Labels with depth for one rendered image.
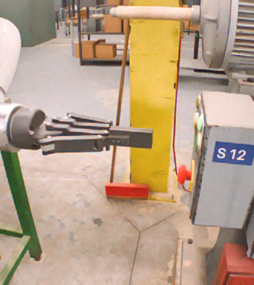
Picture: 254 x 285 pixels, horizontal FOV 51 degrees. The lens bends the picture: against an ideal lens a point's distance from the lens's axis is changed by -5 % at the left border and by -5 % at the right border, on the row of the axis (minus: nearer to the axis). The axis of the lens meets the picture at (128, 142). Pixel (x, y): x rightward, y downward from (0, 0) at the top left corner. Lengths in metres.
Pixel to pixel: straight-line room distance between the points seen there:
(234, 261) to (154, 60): 1.15
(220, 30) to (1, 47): 0.44
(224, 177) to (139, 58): 1.26
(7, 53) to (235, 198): 0.51
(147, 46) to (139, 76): 0.18
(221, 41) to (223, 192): 0.31
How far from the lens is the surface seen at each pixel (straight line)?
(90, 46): 5.78
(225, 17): 0.60
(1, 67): 0.60
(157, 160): 1.88
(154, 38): 1.62
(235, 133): 0.42
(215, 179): 0.46
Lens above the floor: 1.28
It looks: 28 degrees down
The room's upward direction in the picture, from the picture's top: straight up
